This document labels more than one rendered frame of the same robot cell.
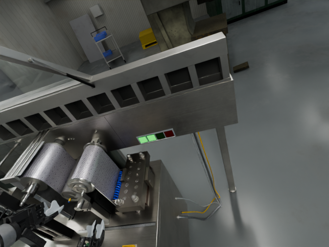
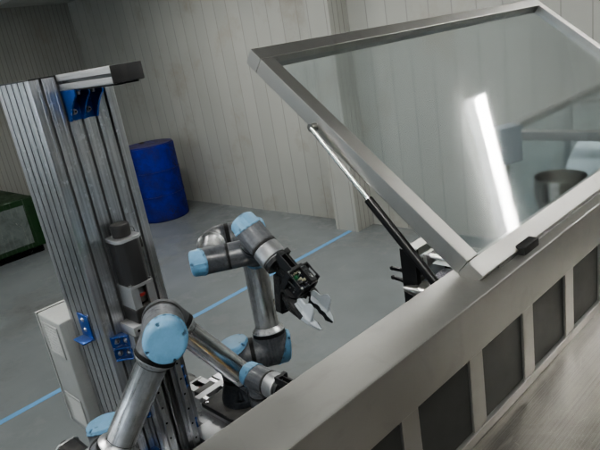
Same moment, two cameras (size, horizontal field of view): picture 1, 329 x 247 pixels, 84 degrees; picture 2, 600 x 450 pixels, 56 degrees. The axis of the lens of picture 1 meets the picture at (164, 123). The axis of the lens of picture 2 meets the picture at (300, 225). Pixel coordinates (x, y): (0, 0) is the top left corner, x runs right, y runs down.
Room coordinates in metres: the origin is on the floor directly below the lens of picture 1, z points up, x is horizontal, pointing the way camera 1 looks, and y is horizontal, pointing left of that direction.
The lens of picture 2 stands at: (1.20, -0.50, 2.02)
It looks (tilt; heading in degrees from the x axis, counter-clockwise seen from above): 18 degrees down; 121
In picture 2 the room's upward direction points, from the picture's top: 10 degrees counter-clockwise
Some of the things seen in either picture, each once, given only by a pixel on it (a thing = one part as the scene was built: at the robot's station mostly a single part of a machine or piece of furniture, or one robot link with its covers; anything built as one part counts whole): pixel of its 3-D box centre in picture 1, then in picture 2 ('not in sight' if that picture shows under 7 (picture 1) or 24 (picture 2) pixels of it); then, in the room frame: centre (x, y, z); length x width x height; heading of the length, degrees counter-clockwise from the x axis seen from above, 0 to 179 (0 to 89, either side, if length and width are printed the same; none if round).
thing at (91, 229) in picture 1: (90, 228); not in sight; (0.54, 0.57, 1.11); 0.09 x 0.03 x 0.06; 171
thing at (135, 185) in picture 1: (134, 179); not in sight; (0.81, 0.33, 1.00); 0.40 x 0.16 x 0.06; 162
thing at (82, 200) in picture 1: (93, 209); not in sight; (0.68, 0.60, 1.05); 0.06 x 0.05 x 0.31; 162
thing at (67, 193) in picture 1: (79, 177); not in sight; (0.86, 0.63, 1.17); 0.26 x 0.12 x 0.12; 162
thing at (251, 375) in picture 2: not in sight; (259, 379); (0.28, 0.63, 1.11); 0.11 x 0.08 x 0.09; 162
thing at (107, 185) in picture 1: (110, 179); not in sight; (0.81, 0.46, 1.10); 0.23 x 0.01 x 0.18; 162
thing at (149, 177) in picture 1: (150, 177); not in sight; (0.79, 0.24, 0.96); 0.10 x 0.03 x 0.11; 162
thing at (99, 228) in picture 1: (99, 227); not in sight; (0.52, 0.52, 1.11); 0.09 x 0.03 x 0.06; 153
